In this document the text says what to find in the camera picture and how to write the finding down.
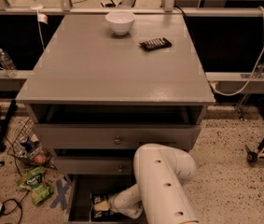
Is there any blue chip bag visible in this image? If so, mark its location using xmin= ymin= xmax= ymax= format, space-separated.
xmin=90 ymin=193 xmax=117 ymax=221

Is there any green snack bag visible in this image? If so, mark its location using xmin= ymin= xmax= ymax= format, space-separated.
xmin=17 ymin=166 xmax=53 ymax=205

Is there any bottom grey drawer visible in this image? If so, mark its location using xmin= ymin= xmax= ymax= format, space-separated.
xmin=64 ymin=175 xmax=147 ymax=224

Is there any grey drawer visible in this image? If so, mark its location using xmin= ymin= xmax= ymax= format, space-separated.
xmin=33 ymin=124 xmax=201 ymax=149
xmin=54 ymin=156 xmax=132 ymax=175
xmin=64 ymin=175 xmax=147 ymax=224

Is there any clear water bottle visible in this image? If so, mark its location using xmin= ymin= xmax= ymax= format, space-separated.
xmin=0 ymin=49 xmax=18 ymax=77

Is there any white bowl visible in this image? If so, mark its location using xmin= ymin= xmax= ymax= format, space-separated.
xmin=105 ymin=11 xmax=135 ymax=35

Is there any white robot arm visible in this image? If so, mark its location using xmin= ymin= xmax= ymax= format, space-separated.
xmin=91 ymin=143 xmax=198 ymax=224

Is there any blue tape cross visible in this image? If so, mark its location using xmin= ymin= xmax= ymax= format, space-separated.
xmin=50 ymin=179 xmax=70 ymax=211

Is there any middle grey drawer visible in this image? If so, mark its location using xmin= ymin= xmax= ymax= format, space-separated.
xmin=54 ymin=156 xmax=132 ymax=175

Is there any wire basket with items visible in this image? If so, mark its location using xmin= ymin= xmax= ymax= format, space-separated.
xmin=7 ymin=119 xmax=55 ymax=169

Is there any top grey drawer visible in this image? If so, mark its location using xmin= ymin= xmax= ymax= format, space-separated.
xmin=33 ymin=124 xmax=201 ymax=149

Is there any black floor cable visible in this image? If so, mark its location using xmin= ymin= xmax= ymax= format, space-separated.
xmin=0 ymin=191 xmax=30 ymax=224

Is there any grey drawer cabinet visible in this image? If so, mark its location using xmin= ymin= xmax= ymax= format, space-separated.
xmin=15 ymin=13 xmax=215 ymax=224

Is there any white cable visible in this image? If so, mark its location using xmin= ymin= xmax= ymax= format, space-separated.
xmin=210 ymin=6 xmax=264 ymax=97

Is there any black candy bar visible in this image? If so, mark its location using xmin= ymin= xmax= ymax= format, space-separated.
xmin=140 ymin=37 xmax=172 ymax=52

